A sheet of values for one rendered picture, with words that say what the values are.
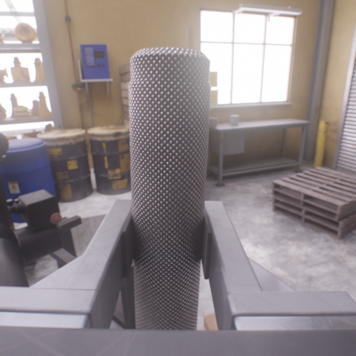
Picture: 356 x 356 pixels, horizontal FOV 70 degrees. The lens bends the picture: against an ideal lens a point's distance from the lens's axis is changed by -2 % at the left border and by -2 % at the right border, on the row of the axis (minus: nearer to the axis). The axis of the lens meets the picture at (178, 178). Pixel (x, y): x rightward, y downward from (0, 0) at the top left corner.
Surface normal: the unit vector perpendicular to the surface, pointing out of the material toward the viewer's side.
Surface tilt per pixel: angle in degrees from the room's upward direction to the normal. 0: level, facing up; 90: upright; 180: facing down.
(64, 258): 0
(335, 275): 0
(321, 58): 90
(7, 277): 29
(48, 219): 90
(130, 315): 90
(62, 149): 90
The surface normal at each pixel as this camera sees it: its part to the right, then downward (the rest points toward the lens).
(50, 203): 0.72, 0.22
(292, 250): -0.03, -0.94
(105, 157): -0.10, 0.34
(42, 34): 0.33, 0.31
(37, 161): 0.89, 0.13
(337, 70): -0.94, 0.14
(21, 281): 0.80, -0.59
